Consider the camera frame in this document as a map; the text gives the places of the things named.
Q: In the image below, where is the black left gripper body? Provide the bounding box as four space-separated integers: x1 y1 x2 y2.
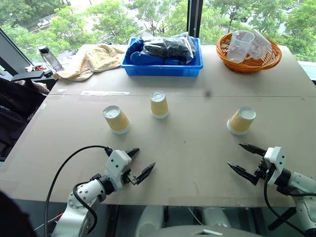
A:
122 167 138 186

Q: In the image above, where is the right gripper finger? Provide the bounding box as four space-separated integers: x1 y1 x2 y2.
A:
226 161 258 186
238 143 268 157

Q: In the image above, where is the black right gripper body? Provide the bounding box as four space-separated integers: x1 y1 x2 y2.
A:
254 158 275 180

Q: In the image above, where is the yellow paper cup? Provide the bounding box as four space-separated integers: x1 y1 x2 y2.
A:
150 90 170 119
102 105 131 135
226 106 257 136

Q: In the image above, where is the white rounded robot leg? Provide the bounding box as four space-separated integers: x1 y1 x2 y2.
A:
134 205 165 237
202 206 232 229

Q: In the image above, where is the black table leg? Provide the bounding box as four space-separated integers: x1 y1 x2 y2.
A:
268 206 297 232

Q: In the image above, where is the grey robot torso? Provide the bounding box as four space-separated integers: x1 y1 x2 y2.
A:
145 225 265 237

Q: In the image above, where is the orange wicker basket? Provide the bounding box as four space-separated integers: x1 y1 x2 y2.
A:
216 33 282 74

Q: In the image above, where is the blue plastic bin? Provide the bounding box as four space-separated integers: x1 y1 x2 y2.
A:
120 37 204 77

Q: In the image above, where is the pale yellow towel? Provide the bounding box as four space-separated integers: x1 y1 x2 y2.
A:
52 43 125 82

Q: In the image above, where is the clear plastic measuring cup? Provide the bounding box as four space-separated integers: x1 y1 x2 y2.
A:
226 30 255 64
246 29 272 60

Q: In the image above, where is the clear bag with black contents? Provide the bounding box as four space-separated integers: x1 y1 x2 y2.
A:
143 32 198 65

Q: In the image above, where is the clear bottle with black lid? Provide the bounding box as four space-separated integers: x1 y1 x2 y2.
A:
38 45 64 73

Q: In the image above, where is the black office chair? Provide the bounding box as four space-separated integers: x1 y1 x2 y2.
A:
0 78 50 158

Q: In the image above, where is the black chair armrest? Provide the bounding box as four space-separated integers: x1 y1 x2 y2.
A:
10 70 54 83

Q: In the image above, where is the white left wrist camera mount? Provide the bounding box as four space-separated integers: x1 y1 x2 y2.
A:
105 150 132 191

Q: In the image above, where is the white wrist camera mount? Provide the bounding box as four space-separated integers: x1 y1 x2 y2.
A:
263 146 285 186
105 150 132 191

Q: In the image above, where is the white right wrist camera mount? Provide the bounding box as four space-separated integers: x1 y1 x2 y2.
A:
263 146 285 186

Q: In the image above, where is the black window post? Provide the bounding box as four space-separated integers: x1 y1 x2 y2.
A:
187 0 203 45

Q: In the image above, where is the black slanted window frame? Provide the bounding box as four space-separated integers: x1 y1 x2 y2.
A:
0 27 34 77

